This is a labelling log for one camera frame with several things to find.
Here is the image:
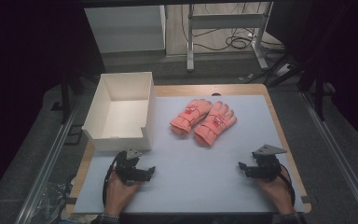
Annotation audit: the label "clear plastic bag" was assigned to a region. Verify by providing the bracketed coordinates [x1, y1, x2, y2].
[34, 178, 77, 224]

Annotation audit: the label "person's left hand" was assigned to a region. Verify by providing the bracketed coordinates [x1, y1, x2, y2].
[103, 170, 144, 217]

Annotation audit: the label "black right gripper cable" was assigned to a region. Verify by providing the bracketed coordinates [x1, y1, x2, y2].
[278, 163, 296, 207]

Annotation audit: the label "white cabinet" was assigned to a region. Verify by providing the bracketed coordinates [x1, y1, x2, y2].
[84, 5, 167, 54]

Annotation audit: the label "light blue table mat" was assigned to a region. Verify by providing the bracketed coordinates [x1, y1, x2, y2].
[74, 94, 306, 215]

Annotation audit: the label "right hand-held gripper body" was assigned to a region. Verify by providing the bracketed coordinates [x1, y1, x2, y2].
[251, 144, 288, 181]

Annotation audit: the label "white metal desk frame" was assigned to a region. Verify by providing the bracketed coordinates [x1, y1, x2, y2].
[186, 1, 274, 73]

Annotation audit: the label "person's right hand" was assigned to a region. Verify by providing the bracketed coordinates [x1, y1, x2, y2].
[255, 166, 296, 216]

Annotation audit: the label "black floor cables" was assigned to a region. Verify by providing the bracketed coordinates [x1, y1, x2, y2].
[180, 3, 285, 53]

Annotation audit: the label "aluminium rail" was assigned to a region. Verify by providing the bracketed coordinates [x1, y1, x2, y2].
[13, 99, 85, 224]
[301, 91, 358, 224]

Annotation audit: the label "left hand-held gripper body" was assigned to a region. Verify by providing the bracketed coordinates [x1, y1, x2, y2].
[115, 148, 144, 185]

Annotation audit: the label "white box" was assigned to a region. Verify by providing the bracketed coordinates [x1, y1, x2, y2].
[81, 71, 156, 152]

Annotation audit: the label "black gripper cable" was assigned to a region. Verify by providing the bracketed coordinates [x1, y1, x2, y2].
[278, 163, 296, 207]
[102, 150, 127, 209]

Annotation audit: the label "dark metal stand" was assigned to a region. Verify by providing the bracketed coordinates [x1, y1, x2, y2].
[297, 55, 337, 121]
[50, 71, 85, 125]

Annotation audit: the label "white power strip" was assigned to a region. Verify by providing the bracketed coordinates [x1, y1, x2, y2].
[276, 63, 294, 77]

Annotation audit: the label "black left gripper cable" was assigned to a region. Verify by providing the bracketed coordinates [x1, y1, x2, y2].
[102, 150, 127, 209]

